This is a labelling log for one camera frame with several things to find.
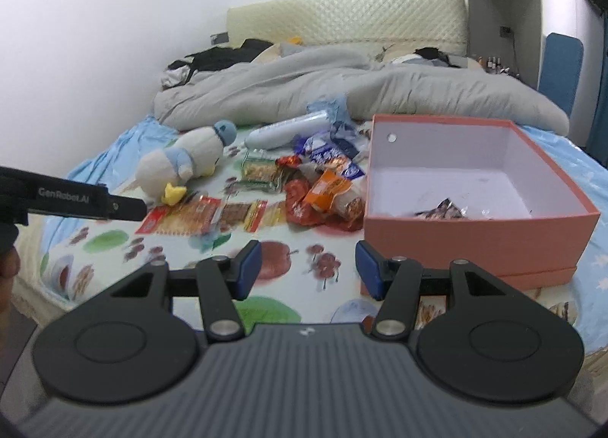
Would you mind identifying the green clear snack packet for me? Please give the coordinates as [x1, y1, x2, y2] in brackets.
[241, 155, 282, 182]

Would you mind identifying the large red cracker packet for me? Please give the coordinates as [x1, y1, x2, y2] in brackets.
[135, 195, 223, 236]

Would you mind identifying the red yellow snack packet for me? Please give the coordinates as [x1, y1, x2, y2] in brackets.
[244, 199, 268, 233]

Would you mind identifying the blue white snack packet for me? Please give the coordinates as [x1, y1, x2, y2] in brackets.
[295, 133, 340, 164]

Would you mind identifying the blue chair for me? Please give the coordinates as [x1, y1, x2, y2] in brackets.
[538, 33, 584, 111]

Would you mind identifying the black clothing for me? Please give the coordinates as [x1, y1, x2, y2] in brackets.
[415, 47, 469, 68]
[166, 39, 275, 87]

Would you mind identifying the red foil bag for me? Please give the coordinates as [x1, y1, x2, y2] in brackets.
[284, 179, 364, 232]

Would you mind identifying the blue packet with orange print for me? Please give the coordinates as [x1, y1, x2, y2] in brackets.
[309, 155, 367, 180]

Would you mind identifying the person's left hand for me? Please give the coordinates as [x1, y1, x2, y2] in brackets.
[0, 248, 21, 280]

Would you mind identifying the pink cardboard box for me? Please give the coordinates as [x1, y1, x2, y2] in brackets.
[363, 114, 602, 301]

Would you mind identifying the white spray can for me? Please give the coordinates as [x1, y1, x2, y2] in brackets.
[244, 110, 331, 150]

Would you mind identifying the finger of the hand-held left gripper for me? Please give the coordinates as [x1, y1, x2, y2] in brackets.
[108, 196, 149, 223]

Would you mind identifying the cream quilted headboard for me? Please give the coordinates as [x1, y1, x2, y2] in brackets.
[225, 0, 469, 47]

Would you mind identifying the grey duvet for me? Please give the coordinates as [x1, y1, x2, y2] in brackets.
[154, 46, 571, 135]

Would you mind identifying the white blue plush duck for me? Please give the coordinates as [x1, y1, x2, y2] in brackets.
[134, 121, 238, 206]

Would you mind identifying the silver snack packet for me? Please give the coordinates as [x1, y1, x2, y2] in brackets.
[415, 198, 465, 221]

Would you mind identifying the light blue plastic wrapper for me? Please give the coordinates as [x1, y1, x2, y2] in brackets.
[309, 95, 353, 128]

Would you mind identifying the dark blue crumpled wrapper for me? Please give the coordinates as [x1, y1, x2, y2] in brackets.
[330, 121, 369, 160]

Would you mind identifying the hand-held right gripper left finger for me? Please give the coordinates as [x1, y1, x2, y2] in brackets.
[95, 239, 262, 343]

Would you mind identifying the brown snack packet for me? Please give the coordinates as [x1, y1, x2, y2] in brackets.
[221, 203, 251, 226]

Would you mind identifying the row of small bottles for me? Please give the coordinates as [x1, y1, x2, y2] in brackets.
[477, 55, 519, 76]

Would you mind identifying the dark blue curtain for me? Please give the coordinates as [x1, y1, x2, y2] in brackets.
[587, 11, 608, 158]

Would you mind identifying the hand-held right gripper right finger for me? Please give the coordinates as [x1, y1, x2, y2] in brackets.
[355, 239, 518, 340]

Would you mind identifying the orange snack packet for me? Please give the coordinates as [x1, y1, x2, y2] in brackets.
[304, 169, 355, 213]

